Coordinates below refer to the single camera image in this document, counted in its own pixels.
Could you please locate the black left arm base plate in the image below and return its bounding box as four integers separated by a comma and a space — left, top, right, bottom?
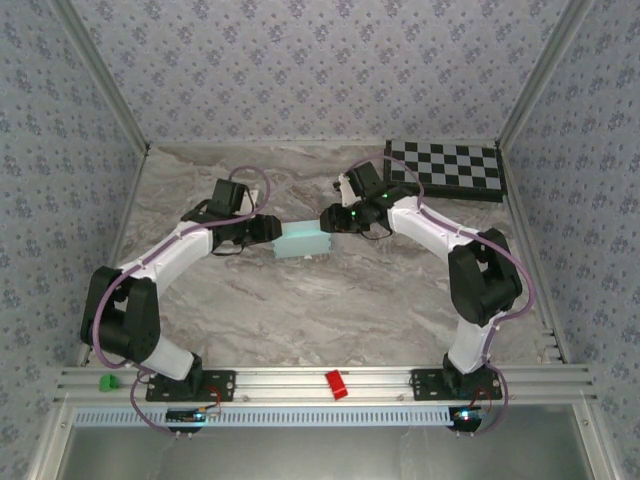
145, 368, 236, 402

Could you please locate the light teal paper box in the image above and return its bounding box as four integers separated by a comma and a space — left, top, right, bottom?
272, 219, 334, 260

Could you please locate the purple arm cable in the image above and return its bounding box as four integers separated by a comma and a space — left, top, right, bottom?
88, 164, 274, 439
344, 152, 537, 437

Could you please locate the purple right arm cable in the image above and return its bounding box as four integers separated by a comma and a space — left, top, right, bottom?
344, 152, 537, 437

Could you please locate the grey metal sheet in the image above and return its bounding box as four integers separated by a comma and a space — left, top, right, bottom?
54, 424, 601, 480

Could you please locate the red toy brick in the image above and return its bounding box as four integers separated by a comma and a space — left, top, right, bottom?
324, 369, 348, 400

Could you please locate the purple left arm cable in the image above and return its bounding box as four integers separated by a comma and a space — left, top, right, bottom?
88, 164, 274, 439

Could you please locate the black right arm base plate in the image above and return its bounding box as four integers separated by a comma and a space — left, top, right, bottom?
410, 368, 502, 402

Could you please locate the aluminium frame rail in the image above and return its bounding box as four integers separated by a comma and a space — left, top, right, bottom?
52, 364, 599, 404

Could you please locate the grey slotted cable duct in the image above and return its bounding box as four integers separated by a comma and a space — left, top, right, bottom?
72, 405, 454, 427

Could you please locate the aluminium frame post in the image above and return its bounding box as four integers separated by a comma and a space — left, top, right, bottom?
497, 0, 596, 149
49, 0, 151, 151

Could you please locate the black grey checkerboard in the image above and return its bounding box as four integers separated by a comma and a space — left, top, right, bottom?
382, 138, 509, 204

